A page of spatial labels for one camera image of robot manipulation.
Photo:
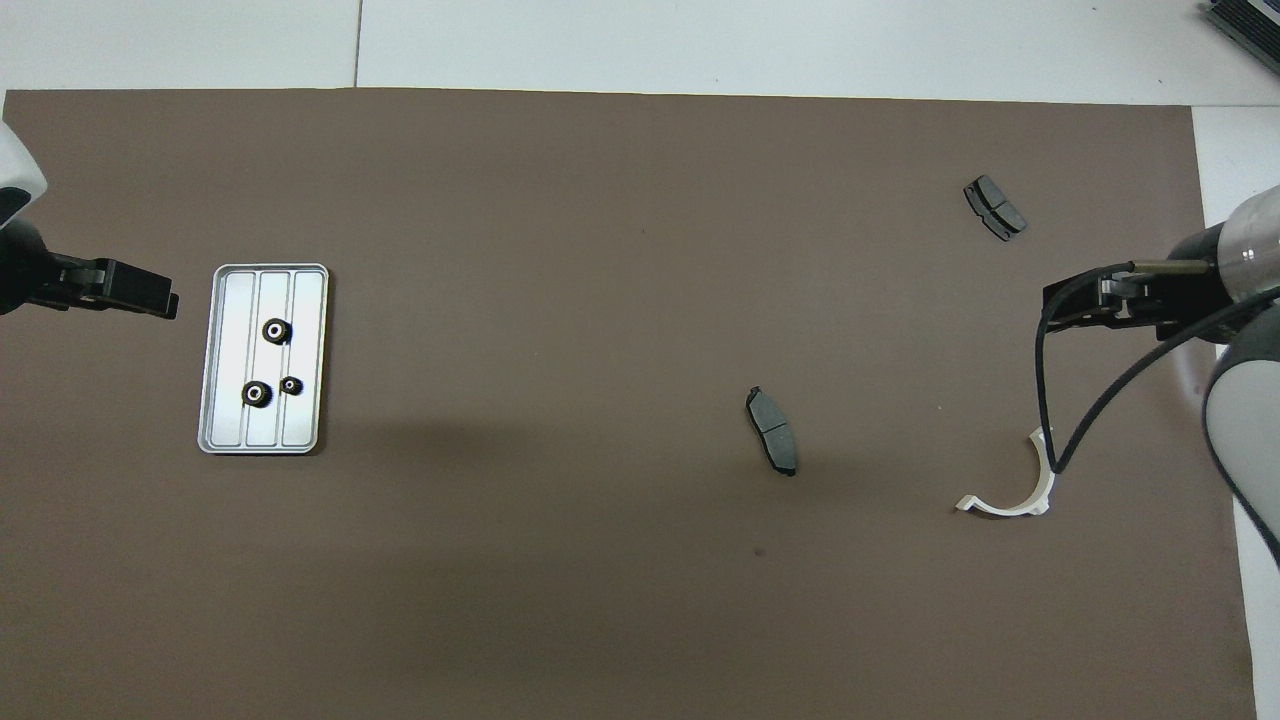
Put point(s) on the silver metal tray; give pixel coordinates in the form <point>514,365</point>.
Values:
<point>262,420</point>

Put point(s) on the white curved plastic bracket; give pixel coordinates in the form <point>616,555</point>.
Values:
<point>1035,495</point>

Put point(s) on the small black bearing gear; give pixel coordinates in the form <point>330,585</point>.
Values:
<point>291,385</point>

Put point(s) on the short grey brake pad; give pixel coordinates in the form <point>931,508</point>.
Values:
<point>995,207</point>

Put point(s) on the long grey brake pad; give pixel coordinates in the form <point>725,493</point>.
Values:
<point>770,430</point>

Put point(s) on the large black bearing gear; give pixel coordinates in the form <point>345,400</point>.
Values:
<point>257,393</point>
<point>277,331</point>

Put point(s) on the brown table mat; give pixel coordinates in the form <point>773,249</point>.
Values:
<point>600,300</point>

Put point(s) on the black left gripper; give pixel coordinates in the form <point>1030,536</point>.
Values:
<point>40,280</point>

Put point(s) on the grey ribbed device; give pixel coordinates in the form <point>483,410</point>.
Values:
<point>1245,25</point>

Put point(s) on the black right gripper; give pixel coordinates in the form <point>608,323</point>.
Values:
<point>1185,290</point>

